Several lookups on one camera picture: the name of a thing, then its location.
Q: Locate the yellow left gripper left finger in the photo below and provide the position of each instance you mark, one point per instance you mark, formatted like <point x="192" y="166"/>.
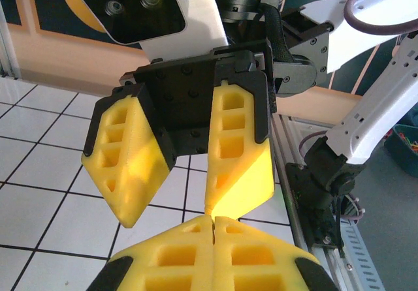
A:
<point x="170" y="258"/>

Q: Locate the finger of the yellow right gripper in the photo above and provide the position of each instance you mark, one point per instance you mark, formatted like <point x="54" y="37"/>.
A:
<point x="124" y="160"/>
<point x="238" y="147"/>

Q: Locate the dark panel yellow oval feather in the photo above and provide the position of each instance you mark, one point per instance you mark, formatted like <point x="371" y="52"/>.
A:
<point x="49" y="4"/>

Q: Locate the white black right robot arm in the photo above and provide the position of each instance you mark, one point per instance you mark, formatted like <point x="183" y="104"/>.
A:
<point x="359" y="121"/>

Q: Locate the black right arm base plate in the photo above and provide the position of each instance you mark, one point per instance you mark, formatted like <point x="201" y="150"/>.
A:
<point x="313" y="212"/>

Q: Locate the long aluminium base rail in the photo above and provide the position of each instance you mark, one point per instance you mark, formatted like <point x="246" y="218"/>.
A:
<point x="326" y="271"/>

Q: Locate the dark panel pink feathers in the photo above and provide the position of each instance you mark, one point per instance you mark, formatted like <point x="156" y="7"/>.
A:
<point x="375" y="72"/>

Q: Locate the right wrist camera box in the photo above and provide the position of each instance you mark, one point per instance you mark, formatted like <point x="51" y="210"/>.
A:
<point x="130" y="10"/>

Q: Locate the white grid table mat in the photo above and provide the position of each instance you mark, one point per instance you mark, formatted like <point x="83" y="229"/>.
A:
<point x="49" y="173"/>

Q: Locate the teal bin with coloured items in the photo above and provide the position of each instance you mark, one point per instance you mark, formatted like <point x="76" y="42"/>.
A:
<point x="403" y="147"/>

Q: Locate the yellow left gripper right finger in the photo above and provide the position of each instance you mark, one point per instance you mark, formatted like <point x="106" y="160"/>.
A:
<point x="261" y="258"/>

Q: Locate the aluminium frame post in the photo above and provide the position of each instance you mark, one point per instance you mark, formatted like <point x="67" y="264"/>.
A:
<point x="8" y="53"/>

